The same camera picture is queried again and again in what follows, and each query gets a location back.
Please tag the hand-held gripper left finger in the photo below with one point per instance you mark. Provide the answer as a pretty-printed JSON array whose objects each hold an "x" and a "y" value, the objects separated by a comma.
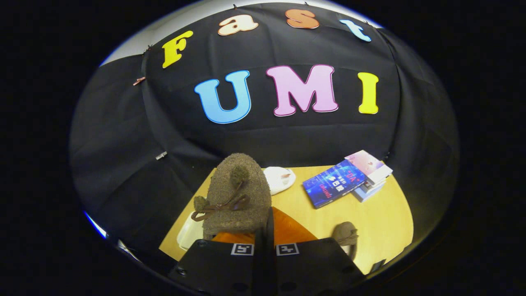
[{"x": 213, "y": 267}]

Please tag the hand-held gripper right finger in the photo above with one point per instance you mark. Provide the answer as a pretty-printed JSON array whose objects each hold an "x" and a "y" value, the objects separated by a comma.
[{"x": 320, "y": 267}]

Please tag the brown fuzzy shoe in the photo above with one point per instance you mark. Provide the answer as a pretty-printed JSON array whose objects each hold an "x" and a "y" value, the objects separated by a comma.
[
  {"x": 238, "y": 193},
  {"x": 346, "y": 236}
]

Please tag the cream fabric storage box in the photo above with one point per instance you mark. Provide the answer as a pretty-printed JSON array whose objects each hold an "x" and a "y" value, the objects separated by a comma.
[{"x": 190, "y": 232}]

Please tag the blue book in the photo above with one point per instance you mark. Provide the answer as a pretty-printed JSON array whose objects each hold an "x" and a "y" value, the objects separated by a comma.
[{"x": 335, "y": 185}]

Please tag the small stack of books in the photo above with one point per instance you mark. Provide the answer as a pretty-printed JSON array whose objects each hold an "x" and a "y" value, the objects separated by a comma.
[{"x": 370, "y": 191}]

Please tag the white plush toy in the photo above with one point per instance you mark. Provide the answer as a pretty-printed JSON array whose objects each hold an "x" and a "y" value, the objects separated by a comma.
[{"x": 279, "y": 179}]

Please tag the pink book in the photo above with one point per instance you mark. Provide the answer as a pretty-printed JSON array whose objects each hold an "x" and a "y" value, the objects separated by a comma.
[{"x": 367, "y": 162}]

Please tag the silver clip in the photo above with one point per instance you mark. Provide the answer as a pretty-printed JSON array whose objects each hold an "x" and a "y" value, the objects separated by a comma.
[{"x": 161, "y": 155}]

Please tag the black backdrop cloth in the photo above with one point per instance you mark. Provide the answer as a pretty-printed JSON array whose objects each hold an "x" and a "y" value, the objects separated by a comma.
[{"x": 267, "y": 135}]

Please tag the pink clip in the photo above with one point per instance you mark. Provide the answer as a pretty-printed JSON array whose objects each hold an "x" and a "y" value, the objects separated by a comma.
[{"x": 139, "y": 81}]

